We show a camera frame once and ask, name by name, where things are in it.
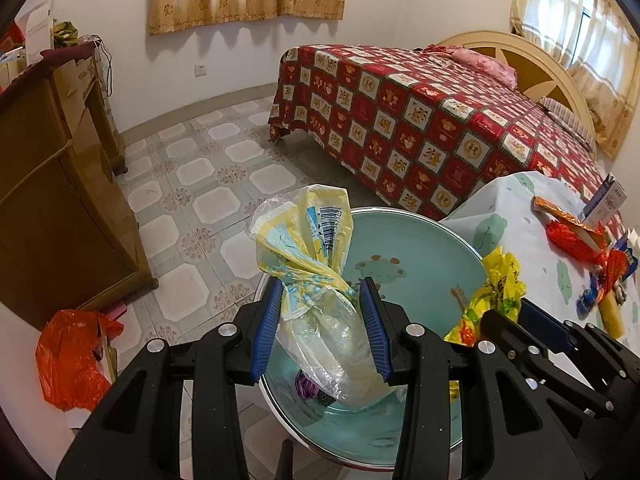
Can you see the blue yellow box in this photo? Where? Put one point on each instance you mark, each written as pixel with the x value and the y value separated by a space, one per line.
pixel 629 257

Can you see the yellow white plastic bag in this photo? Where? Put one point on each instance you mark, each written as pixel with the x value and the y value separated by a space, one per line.
pixel 310 270

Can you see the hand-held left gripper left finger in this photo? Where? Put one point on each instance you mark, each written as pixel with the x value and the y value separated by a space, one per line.
pixel 267 335

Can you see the teal printed bin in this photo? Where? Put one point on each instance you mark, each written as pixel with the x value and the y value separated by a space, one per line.
pixel 430 250

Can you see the cream wooden headboard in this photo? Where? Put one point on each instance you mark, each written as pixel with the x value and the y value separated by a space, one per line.
pixel 530 60

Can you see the green cloth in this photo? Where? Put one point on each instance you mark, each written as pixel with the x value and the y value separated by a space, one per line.
pixel 65 32

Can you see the red bubble wrap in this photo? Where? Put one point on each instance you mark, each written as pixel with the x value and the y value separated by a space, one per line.
pixel 570 242

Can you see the brown wooden cabinet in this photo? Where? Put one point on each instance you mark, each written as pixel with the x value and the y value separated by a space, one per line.
pixel 50 185

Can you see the purple wrapper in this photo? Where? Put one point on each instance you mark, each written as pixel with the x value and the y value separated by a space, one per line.
pixel 306 387

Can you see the blue wrapper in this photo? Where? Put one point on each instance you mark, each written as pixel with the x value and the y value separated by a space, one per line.
pixel 591 295

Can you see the striped pillow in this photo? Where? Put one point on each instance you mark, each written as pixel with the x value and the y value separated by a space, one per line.
pixel 567 120

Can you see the white wall socket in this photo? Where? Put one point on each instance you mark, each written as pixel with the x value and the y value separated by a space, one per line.
pixel 200 70

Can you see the pink pillow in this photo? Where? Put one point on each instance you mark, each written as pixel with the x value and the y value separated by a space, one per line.
pixel 480 62

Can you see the maroon cloth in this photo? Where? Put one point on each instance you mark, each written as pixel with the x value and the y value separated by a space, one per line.
pixel 70 50

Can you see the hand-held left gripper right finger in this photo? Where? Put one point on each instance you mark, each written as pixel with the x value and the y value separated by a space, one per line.
pixel 375 335

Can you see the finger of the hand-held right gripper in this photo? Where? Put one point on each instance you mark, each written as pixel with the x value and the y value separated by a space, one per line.
pixel 545 372
pixel 542 327

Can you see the orange plastic bag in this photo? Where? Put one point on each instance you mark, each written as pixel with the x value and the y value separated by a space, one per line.
pixel 70 360

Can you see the tall white box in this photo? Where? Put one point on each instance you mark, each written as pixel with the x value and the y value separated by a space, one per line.
pixel 607 200

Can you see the white green printed tablecloth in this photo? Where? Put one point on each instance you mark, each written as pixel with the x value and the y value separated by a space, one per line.
pixel 540 280

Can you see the yellow cylinder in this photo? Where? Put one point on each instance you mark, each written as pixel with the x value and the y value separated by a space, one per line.
pixel 612 315

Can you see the orange packet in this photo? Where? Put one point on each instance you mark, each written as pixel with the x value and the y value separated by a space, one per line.
pixel 570 220

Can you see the bed with red patterned cover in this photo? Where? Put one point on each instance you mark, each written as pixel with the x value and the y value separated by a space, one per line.
pixel 425 125

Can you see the red gift bag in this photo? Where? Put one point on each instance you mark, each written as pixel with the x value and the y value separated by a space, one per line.
pixel 12 37

